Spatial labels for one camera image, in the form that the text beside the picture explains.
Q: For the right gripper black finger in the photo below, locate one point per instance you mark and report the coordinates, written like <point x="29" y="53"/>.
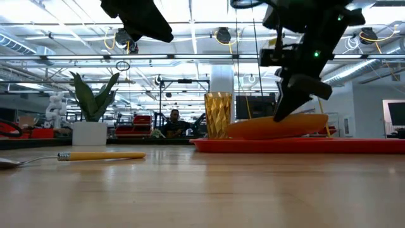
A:
<point x="288" y="101"/>
<point x="316" y="88"/>

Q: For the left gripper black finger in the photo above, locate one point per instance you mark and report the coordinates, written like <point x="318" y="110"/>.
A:
<point x="158" y="22"/>
<point x="142" y="27"/>

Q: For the orange plate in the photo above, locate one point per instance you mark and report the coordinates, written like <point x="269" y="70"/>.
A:
<point x="269" y="128"/>

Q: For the amber faceted plastic cup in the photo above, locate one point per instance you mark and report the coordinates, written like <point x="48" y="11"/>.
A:
<point x="217" y="114"/>

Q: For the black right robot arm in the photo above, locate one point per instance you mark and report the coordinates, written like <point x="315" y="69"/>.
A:
<point x="303" y="12"/>

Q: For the red plastic tray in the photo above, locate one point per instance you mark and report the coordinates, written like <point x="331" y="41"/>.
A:
<point x="284" y="145"/>

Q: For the black monitor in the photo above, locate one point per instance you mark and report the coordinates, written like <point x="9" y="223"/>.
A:
<point x="256" y="107"/>

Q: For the white column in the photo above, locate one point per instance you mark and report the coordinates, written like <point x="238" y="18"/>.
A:
<point x="221" y="79"/>

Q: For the green artificial plant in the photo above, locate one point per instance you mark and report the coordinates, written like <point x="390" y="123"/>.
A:
<point x="91" y="101"/>

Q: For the red storage bins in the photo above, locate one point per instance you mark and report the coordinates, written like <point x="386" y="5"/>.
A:
<point x="139" y="125"/>

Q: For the person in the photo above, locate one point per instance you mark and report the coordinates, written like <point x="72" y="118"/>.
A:
<point x="174" y="126"/>

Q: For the white robot figure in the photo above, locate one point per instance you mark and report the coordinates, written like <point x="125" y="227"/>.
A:
<point x="56" y="109"/>

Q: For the white plant pot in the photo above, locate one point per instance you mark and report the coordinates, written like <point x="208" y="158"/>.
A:
<point x="89" y="133"/>

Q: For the silver ventilation duct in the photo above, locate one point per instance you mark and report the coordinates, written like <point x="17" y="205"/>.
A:
<point x="357" y="69"/>

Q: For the black stand frame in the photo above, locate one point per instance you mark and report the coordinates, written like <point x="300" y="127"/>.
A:
<point x="160" y="101"/>

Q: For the dark wall screen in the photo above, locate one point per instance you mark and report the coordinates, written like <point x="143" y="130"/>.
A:
<point x="397" y="113"/>

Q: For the black aluminium table frame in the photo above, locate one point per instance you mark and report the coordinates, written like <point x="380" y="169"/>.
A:
<point x="142" y="141"/>

